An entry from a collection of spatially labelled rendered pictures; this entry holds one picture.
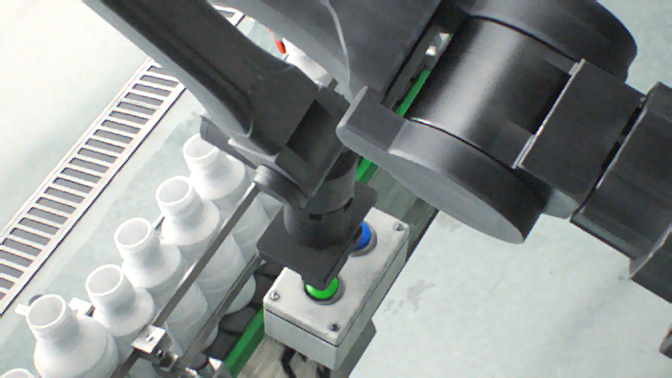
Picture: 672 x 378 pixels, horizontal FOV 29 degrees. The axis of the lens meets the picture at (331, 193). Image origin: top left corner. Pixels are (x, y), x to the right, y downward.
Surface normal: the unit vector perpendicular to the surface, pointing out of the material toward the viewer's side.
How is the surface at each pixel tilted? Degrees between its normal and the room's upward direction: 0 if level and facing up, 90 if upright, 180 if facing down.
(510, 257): 0
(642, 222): 73
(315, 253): 21
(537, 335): 0
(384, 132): 35
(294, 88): 80
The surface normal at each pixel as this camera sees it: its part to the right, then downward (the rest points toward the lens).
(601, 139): -0.01, -0.18
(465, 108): -0.33, -0.36
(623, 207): -0.41, 0.52
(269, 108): 0.62, 0.27
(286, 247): 0.04, -0.53
